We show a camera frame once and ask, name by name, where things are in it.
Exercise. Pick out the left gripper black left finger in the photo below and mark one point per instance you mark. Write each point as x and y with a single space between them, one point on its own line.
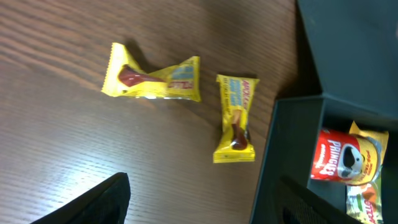
106 203

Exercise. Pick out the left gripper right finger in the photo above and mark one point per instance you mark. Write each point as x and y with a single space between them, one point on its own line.
296 204

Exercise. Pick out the red Pringles can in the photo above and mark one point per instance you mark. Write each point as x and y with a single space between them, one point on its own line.
347 158

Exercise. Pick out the green yellow snack packet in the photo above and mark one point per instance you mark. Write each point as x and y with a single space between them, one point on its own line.
364 203

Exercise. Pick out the yellow chocolate snack packet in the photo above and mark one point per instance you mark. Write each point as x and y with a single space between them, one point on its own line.
237 94
124 77

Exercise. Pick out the yellow square snack packet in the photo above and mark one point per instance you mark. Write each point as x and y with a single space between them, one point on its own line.
381 137

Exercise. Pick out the dark green box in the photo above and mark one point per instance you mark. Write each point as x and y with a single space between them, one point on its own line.
347 71

